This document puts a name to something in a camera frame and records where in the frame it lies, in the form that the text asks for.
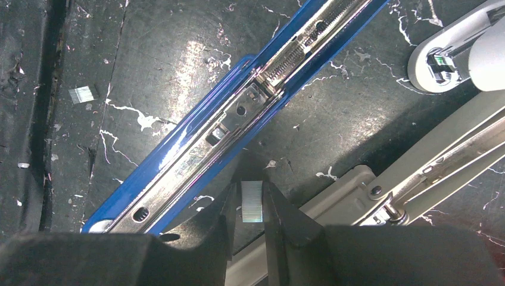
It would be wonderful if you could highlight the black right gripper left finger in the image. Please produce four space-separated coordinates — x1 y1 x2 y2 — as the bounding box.
1 184 237 285

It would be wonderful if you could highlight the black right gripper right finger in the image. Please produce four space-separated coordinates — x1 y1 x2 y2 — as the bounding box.
262 182 504 285

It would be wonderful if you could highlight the black silver stapler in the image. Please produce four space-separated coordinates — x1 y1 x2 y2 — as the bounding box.
225 91 504 285

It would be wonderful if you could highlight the silver staple strip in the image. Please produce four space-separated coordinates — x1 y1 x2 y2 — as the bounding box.
241 181 263 223

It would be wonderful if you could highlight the blue stapler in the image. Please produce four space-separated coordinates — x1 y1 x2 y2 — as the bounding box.
82 0 385 235

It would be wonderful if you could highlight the loose staple strip on mat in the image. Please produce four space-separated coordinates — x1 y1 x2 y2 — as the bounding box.
68 86 96 105

